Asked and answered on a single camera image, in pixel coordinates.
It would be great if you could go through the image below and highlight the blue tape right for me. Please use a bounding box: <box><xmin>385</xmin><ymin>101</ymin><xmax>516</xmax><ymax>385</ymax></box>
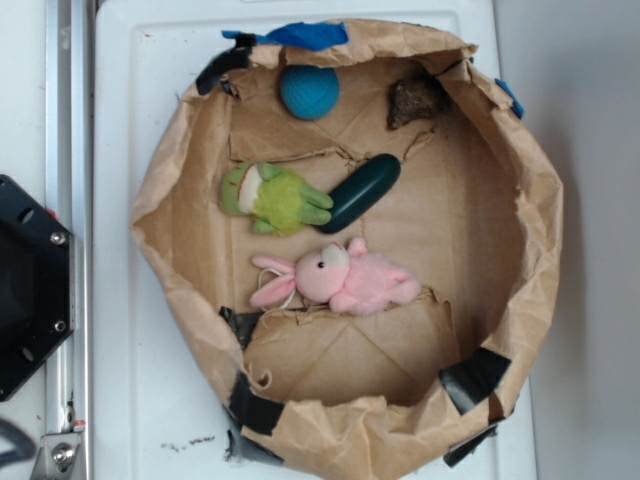
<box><xmin>494</xmin><ymin>78</ymin><xmax>525</xmax><ymax>120</ymax></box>

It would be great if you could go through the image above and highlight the green plush frog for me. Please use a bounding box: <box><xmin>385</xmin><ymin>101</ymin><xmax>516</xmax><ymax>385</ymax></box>
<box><xmin>220</xmin><ymin>162</ymin><xmax>334</xmax><ymax>235</ymax></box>

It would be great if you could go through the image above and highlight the blue ball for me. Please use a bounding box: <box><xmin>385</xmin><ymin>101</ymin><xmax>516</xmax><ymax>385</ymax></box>
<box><xmin>279</xmin><ymin>65</ymin><xmax>340</xmax><ymax>120</ymax></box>

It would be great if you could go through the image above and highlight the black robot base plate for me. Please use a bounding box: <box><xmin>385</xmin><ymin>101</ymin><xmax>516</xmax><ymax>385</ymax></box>
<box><xmin>1</xmin><ymin>174</ymin><xmax>72</xmax><ymax>402</ymax></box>

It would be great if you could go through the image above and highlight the black tape top left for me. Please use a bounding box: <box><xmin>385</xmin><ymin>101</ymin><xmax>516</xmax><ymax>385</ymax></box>
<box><xmin>195</xmin><ymin>33</ymin><xmax>257</xmax><ymax>96</ymax></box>

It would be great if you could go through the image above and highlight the blue tape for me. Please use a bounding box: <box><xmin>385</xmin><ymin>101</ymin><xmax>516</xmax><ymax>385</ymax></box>
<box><xmin>222</xmin><ymin>22</ymin><xmax>349</xmax><ymax>51</ymax></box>
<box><xmin>494</xmin><ymin>78</ymin><xmax>525</xmax><ymax>120</ymax></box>

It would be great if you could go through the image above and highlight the blue tape top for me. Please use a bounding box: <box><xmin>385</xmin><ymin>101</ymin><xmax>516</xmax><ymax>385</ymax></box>
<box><xmin>222</xmin><ymin>22</ymin><xmax>349</xmax><ymax>51</ymax></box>

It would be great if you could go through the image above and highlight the aluminium rail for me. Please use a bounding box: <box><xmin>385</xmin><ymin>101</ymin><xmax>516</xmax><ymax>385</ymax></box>
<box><xmin>45</xmin><ymin>1</ymin><xmax>97</xmax><ymax>479</ymax></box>

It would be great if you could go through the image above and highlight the pink plush bunny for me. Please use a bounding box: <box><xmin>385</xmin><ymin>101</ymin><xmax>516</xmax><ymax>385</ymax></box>
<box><xmin>250</xmin><ymin>237</ymin><xmax>422</xmax><ymax>316</ymax></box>

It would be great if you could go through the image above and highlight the brown rock-like lump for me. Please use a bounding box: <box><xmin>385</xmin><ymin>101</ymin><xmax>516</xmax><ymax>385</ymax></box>
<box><xmin>387</xmin><ymin>75</ymin><xmax>450</xmax><ymax>129</ymax></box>

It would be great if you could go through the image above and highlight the black tape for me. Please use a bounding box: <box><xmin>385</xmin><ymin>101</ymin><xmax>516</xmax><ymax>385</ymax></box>
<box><xmin>439</xmin><ymin>347</ymin><xmax>512</xmax><ymax>415</ymax></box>
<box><xmin>227</xmin><ymin>373</ymin><xmax>285</xmax><ymax>436</ymax></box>
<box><xmin>195</xmin><ymin>33</ymin><xmax>257</xmax><ymax>96</ymax></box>

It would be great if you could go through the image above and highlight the black tape lower left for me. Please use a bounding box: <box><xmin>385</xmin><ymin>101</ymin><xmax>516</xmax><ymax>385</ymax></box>
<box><xmin>227</xmin><ymin>373</ymin><xmax>285</xmax><ymax>436</ymax></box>

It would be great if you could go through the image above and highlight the black tape lower right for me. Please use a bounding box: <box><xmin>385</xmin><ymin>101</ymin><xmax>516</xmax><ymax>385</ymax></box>
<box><xmin>439</xmin><ymin>347</ymin><xmax>512</xmax><ymax>415</ymax></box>

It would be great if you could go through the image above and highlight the metal corner bracket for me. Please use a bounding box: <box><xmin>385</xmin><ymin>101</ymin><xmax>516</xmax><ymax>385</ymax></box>
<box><xmin>30</xmin><ymin>432</ymin><xmax>82</xmax><ymax>480</ymax></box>

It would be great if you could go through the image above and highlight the white plastic tray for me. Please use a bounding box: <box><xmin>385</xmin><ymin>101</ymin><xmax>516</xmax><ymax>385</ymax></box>
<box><xmin>91</xmin><ymin>1</ymin><xmax>537</xmax><ymax>479</ymax></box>

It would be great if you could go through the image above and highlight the brown paper bag enclosure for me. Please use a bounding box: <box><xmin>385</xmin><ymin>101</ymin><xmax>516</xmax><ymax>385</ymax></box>
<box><xmin>132</xmin><ymin>19</ymin><xmax>563</xmax><ymax>479</ymax></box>

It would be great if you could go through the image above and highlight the dark green oblong toy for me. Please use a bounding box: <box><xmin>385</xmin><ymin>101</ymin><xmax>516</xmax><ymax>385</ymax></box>
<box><xmin>318</xmin><ymin>154</ymin><xmax>401</xmax><ymax>234</ymax></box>

